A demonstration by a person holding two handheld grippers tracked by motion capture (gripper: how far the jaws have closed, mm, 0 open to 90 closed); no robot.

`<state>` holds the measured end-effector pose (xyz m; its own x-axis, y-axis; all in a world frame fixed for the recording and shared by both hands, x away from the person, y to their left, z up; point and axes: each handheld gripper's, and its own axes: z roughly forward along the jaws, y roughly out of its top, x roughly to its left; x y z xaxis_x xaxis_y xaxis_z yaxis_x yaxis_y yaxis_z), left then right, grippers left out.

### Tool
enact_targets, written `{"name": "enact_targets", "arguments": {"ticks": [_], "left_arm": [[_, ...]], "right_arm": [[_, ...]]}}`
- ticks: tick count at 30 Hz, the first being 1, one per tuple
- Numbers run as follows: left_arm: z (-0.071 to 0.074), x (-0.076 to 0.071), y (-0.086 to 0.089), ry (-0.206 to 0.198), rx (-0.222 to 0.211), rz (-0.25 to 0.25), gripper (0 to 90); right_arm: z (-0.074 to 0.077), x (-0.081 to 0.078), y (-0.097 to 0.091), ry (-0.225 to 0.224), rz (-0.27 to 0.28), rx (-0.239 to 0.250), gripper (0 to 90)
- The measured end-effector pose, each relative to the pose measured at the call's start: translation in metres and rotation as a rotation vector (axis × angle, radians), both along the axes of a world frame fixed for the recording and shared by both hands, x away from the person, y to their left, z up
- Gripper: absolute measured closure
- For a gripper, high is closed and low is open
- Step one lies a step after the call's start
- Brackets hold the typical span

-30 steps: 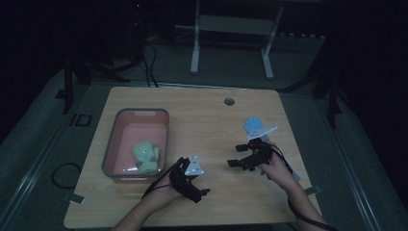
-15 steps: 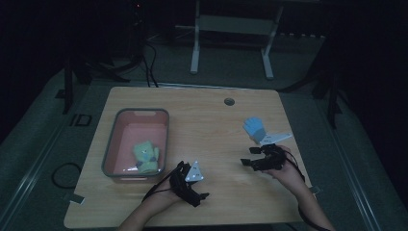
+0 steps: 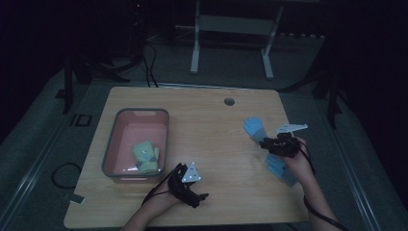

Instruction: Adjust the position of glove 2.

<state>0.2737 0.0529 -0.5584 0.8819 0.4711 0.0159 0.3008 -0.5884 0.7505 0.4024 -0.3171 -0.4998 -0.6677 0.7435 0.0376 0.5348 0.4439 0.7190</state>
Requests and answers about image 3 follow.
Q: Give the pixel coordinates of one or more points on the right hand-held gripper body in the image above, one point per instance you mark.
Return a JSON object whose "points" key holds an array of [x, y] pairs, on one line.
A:
{"points": [[284, 146]]}

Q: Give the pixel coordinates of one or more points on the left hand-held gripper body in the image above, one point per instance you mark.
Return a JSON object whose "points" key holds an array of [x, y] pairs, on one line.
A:
{"points": [[191, 174]]}

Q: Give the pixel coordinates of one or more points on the blue glove with grey cuff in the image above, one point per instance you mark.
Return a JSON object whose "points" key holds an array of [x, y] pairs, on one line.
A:
{"points": [[255, 128]]}

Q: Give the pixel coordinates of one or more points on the plain blue glove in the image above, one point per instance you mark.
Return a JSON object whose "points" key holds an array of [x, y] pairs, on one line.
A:
{"points": [[278, 168]]}

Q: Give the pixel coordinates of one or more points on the green glove with face print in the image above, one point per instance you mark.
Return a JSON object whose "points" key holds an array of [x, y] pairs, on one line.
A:
{"points": [[144, 157]]}

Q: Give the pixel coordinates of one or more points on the pink basin with grey rim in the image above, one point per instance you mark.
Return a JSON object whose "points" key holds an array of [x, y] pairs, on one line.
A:
{"points": [[128, 141]]}

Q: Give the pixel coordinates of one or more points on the person's right hand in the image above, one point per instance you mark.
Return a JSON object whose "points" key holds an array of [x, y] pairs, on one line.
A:
{"points": [[301, 165]]}

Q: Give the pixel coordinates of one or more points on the person's left hand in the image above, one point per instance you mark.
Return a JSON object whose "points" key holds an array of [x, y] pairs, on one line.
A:
{"points": [[162, 200]]}

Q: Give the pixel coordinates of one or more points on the round grey table grommet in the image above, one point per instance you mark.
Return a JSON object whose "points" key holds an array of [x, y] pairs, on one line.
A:
{"points": [[229, 102]]}

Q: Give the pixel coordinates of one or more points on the black metal stand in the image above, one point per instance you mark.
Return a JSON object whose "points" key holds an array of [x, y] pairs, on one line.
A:
{"points": [[333, 102]]}

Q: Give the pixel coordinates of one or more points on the grey tape piece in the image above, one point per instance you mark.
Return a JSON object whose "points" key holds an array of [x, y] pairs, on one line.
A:
{"points": [[76, 199]]}

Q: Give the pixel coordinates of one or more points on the white metal stand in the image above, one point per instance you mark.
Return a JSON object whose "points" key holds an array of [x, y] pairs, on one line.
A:
{"points": [[234, 25]]}

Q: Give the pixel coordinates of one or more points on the black tripod stand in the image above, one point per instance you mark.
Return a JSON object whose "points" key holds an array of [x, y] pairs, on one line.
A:
{"points": [[68, 86]]}

